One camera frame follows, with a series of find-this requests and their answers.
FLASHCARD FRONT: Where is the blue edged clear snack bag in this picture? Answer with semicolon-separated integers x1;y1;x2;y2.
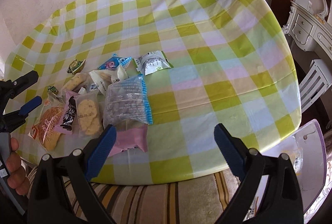
103;74;153;127

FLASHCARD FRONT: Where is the round cracker clear packet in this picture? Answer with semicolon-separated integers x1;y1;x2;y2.
74;92;103;136

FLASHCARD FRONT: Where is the person left hand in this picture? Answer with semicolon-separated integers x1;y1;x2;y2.
6;137;30;195

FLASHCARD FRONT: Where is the white biscuit snack bag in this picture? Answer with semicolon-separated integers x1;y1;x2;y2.
89;65;128;96

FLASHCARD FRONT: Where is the small green yellow packet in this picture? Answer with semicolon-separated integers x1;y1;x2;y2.
67;59;85;75

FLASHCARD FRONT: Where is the striped beige cushion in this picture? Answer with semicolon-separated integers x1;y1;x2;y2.
25;166;242;224

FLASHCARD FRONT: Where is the white ornate dressing table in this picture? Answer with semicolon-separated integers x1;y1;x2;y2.
282;0;331;58

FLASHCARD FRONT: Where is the round cake clear bag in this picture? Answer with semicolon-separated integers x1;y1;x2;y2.
287;148;304;175

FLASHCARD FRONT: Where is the orange bread snack bag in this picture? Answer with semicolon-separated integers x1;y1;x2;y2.
28;95;64;151

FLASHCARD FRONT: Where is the purple white storage box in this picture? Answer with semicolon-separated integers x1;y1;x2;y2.
244;118;328;224

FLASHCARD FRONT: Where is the green checkered tablecloth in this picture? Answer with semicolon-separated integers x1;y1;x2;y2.
5;0;301;185

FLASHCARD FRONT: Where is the blue pink cartoon packet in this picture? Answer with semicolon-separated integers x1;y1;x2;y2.
98;54;132;70

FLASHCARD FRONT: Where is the white slatted stool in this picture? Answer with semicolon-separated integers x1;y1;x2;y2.
299;59;332;113

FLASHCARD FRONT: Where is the pink purple snack packet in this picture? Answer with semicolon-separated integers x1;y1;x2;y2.
108;125;148;157

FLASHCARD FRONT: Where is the white green snack packet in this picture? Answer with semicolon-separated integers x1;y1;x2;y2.
134;50;173;76

